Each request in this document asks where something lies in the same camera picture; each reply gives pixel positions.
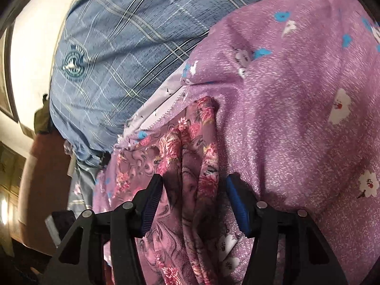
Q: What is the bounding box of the dark box with white edge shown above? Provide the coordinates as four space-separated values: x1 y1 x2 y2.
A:
44 210 76 247

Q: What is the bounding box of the grey floral pillow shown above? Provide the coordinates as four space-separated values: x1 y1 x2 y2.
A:
66 141 105 216

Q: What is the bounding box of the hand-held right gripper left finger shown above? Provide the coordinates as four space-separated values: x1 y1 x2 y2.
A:
40 174 164 285

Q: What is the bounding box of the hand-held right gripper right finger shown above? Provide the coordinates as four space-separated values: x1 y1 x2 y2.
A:
225 174 348 285

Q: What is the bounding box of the wooden cabinet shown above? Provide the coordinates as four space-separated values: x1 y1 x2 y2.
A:
0 138 30 244

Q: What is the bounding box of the framed wall map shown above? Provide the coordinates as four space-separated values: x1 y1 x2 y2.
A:
0 28 20 123

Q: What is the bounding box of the blue plaid quilt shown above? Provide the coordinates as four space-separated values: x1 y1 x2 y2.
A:
49 0 331 167

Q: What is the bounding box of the olive green cloth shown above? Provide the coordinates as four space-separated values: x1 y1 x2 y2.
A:
33 93 57 135

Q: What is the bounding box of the purple floral bed sheet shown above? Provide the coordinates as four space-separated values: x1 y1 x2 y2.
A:
92 0 380 285

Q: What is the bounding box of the maroon floral shirt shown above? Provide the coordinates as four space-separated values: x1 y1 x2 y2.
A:
113 96 222 285

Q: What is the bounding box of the brown padded headboard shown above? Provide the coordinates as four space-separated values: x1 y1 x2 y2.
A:
17 129 79 257

